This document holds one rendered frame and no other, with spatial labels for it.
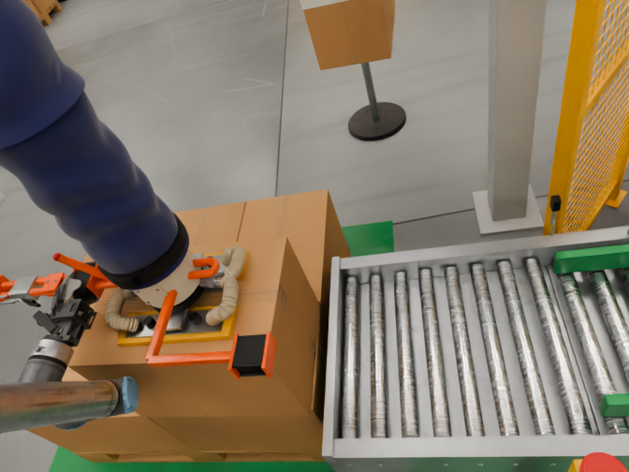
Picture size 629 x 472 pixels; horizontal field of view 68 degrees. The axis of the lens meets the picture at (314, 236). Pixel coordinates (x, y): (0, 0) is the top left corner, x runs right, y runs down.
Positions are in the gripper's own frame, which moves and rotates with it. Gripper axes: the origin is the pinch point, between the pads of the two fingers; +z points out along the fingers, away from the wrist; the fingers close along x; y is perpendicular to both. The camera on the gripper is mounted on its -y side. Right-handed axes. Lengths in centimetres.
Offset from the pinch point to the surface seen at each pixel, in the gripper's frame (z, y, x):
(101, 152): -1, 37, 42
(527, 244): 32, 129, -48
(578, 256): 22, 141, -43
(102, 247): -10.0, 28.1, 23.3
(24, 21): 1, 39, 67
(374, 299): 19, 76, -52
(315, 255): 43, 53, -53
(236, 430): -19, 23, -69
